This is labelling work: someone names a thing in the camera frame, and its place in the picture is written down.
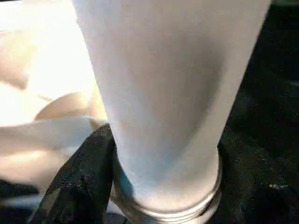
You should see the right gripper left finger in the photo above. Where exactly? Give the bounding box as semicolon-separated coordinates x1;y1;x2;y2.
28;123;116;224

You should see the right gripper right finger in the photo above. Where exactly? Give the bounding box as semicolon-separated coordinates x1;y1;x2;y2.
208;133;299;224

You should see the white plastic table top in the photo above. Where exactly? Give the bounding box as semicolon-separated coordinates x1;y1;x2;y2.
0;0;115;199

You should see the white plastic table leg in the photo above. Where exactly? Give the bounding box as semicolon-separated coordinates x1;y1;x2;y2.
71;0;272;224

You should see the black work mat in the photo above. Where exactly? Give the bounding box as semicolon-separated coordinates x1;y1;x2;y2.
0;0;299;224

